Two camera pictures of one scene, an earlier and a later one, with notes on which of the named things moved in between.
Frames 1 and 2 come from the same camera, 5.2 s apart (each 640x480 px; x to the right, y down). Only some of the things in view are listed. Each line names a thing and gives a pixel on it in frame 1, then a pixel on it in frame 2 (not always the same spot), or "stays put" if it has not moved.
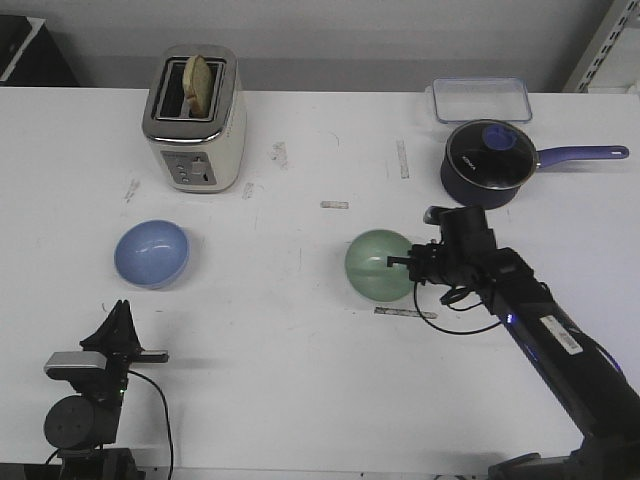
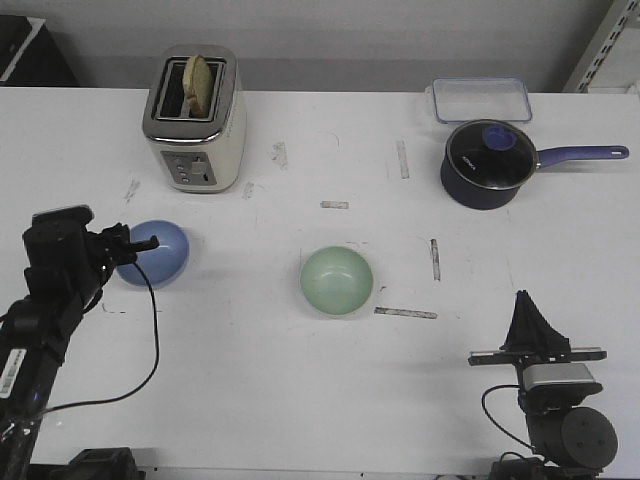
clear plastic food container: [464, 99] stays put
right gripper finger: [397, 259] → [533, 331]
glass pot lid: [491, 154] stays put
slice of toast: [197, 86] stays put
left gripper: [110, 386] → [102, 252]
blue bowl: [152, 253] stays put
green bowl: [367, 265] → [336, 280]
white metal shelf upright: [611, 41] stays put
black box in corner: [30, 55] stays put
